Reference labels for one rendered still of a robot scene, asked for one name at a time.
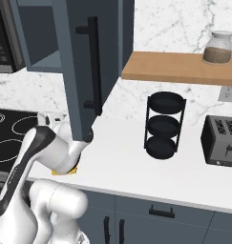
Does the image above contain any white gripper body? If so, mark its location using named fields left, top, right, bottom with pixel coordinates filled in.
left=36, top=112, right=48, bottom=126

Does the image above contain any grey-blue open cabinet door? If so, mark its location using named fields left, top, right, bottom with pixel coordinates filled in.
left=52, top=0, right=124, bottom=143

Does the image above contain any yellow boxed food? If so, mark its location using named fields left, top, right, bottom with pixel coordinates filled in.
left=51, top=161, right=80, bottom=176

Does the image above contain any black hob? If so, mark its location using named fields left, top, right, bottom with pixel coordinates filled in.
left=0, top=108, right=41, bottom=174

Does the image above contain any black microwave oven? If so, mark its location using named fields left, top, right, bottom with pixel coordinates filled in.
left=0, top=0, right=27, bottom=74

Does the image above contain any grey-blue base cupboard door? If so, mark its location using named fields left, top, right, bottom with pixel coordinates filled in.
left=76, top=190, right=116, bottom=244
left=115, top=212, right=215, bottom=244

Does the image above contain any grey-blue drawer front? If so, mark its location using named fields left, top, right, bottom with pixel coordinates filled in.
left=114, top=194, right=216, bottom=229

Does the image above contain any grey black toaster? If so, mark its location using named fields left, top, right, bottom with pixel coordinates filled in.
left=200, top=114, right=232, bottom=169

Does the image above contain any glass jar with brown contents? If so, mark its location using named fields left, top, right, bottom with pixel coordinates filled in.
left=202, top=30, right=232, bottom=66

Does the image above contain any long black cabinet door handle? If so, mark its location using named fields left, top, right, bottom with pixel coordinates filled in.
left=74, top=16, right=104, bottom=117

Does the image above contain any grey-blue wall cabinet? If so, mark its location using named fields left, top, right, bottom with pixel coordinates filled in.
left=9, top=0, right=68, bottom=74

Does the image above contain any black three-tier wire stand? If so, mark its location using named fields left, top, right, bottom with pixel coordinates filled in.
left=143, top=91, right=188, bottom=161

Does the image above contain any black cupboard door handle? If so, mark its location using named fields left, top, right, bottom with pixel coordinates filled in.
left=102, top=215, right=112, bottom=244
left=117, top=218, right=127, bottom=244

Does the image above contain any wooden wall shelf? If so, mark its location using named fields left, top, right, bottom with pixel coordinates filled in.
left=120, top=51, right=232, bottom=87

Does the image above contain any black drawer handle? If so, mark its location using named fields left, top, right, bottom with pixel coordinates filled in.
left=148, top=204, right=177, bottom=220

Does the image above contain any white wall socket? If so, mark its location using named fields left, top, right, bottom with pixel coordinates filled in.
left=217, top=85, right=232, bottom=103

